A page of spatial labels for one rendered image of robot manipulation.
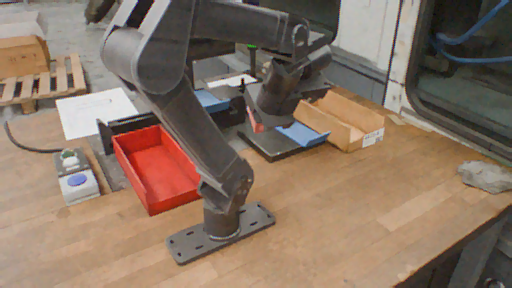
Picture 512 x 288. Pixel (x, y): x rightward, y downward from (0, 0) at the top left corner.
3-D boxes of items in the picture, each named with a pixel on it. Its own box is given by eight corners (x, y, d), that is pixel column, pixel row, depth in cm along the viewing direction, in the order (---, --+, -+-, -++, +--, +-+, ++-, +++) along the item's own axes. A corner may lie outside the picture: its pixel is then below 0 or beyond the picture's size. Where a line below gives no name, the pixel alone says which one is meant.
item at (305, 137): (309, 150, 89) (310, 139, 87) (270, 125, 100) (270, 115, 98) (330, 141, 92) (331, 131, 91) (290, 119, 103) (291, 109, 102)
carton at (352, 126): (346, 156, 92) (350, 128, 88) (286, 118, 110) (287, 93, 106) (381, 142, 98) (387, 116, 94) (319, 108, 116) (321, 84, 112)
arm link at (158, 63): (277, 11, 64) (106, -32, 41) (319, 19, 58) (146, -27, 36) (262, 80, 67) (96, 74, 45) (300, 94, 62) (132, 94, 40)
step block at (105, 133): (105, 155, 90) (97, 123, 86) (102, 150, 93) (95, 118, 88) (131, 148, 93) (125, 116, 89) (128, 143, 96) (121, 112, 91)
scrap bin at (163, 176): (149, 217, 71) (145, 193, 68) (116, 158, 90) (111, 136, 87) (205, 196, 77) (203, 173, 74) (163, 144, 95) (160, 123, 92)
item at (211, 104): (205, 117, 90) (204, 105, 88) (180, 95, 101) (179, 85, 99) (230, 110, 93) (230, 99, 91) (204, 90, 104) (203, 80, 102)
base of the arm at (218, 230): (157, 207, 62) (173, 232, 57) (258, 171, 71) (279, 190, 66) (163, 241, 66) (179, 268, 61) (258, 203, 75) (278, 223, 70)
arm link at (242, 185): (217, 152, 66) (192, 164, 63) (252, 172, 61) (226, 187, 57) (219, 180, 69) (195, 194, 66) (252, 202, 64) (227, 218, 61)
